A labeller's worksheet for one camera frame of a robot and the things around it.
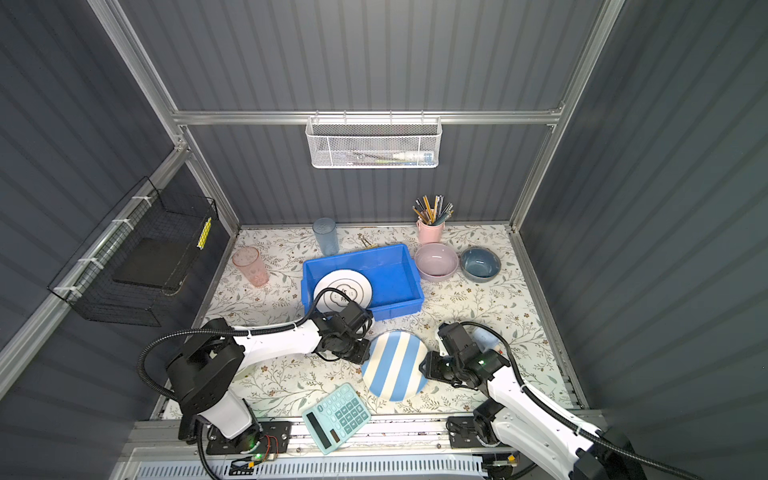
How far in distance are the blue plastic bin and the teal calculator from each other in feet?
0.86

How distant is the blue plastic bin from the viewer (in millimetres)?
952

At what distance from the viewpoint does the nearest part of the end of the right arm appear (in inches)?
23.2

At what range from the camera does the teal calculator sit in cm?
73
